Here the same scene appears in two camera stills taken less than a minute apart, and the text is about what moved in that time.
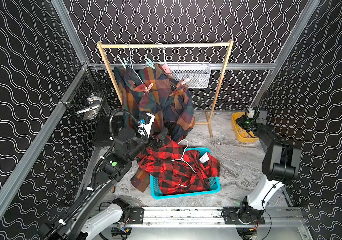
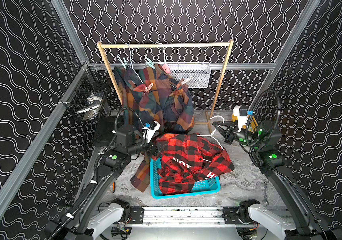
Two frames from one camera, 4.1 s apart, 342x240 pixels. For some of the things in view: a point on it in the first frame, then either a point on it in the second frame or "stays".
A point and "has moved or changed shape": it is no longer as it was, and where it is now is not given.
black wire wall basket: [85, 96] stays
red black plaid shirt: [180, 171] has moved or changed shape
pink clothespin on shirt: [147, 88] stays
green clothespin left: [124, 64] stays
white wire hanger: [182, 156] to [212, 135]
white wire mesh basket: [200, 72] stays
